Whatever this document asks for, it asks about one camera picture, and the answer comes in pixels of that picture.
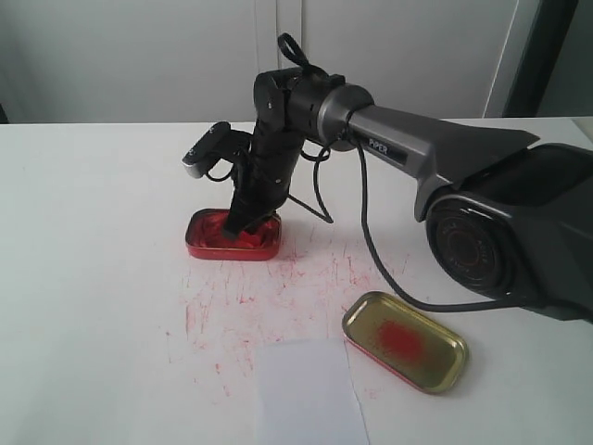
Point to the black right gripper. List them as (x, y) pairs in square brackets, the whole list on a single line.
[(274, 151)]

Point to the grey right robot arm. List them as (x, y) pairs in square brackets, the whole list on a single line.
[(505, 215)]

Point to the red ink paste tin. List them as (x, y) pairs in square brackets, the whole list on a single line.
[(204, 238)]

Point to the white paper sheet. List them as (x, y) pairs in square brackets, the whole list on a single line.
[(305, 394)]

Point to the gold tin lid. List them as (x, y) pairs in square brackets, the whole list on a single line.
[(419, 350)]

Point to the white cabinet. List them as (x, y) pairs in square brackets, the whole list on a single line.
[(135, 61)]

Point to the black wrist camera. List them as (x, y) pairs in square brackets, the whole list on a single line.
[(219, 142)]

